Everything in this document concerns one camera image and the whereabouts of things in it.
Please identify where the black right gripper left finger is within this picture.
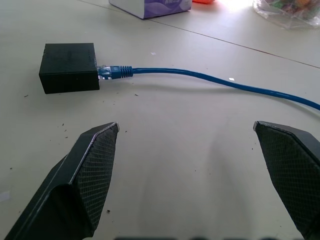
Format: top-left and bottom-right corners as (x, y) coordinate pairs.
(4, 121), (120, 240)

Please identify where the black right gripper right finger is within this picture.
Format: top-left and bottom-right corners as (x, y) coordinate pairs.
(252, 120), (320, 240)

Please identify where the black plastic box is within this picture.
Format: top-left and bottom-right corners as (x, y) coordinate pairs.
(39, 42), (101, 95)

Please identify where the clear plastic bag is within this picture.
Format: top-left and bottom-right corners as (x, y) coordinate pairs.
(252, 0), (320, 31)

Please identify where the purple and white tissue box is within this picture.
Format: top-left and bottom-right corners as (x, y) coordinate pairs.
(108, 0), (193, 20)

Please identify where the blue Ethernet cable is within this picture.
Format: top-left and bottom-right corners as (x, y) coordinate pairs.
(97, 64), (320, 111)

